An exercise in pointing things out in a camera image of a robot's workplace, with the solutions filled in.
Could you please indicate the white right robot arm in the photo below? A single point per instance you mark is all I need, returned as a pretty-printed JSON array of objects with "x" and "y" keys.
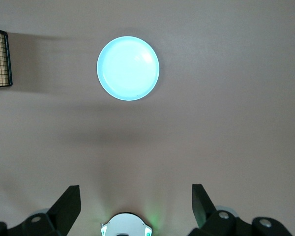
[{"x": 125, "y": 226}]

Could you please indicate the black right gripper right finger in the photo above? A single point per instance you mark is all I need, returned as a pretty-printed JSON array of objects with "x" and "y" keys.
[{"x": 211, "y": 221}]

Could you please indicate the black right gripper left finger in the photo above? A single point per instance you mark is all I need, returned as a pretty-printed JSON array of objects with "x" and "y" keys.
[{"x": 61, "y": 216}]

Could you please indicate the light blue round plate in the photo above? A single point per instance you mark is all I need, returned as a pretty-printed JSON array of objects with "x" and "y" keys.
[{"x": 127, "y": 68}]

